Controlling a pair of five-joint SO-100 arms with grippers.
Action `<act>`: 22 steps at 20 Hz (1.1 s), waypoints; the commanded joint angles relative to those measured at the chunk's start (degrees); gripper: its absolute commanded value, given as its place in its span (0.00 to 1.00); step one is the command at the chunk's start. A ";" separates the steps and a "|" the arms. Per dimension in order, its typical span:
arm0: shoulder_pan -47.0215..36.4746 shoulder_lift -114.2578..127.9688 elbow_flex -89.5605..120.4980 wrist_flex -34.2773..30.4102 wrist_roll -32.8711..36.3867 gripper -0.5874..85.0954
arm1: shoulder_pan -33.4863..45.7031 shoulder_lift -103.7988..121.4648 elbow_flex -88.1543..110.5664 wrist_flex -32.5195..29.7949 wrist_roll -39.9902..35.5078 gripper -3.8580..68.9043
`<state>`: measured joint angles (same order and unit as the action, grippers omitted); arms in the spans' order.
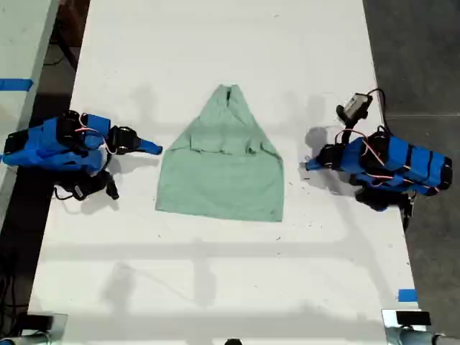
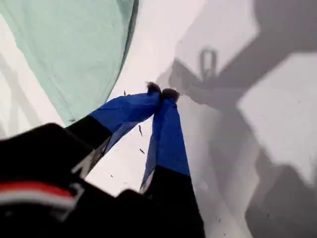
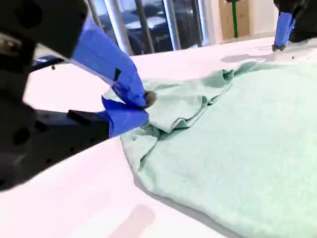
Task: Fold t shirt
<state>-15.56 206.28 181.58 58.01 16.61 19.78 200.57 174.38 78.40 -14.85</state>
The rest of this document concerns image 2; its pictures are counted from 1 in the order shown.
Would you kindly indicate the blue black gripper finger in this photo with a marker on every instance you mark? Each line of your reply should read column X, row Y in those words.
column 168, row 148
column 123, row 109

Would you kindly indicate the pale green T-shirt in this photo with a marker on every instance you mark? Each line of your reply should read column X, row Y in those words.
column 74, row 49

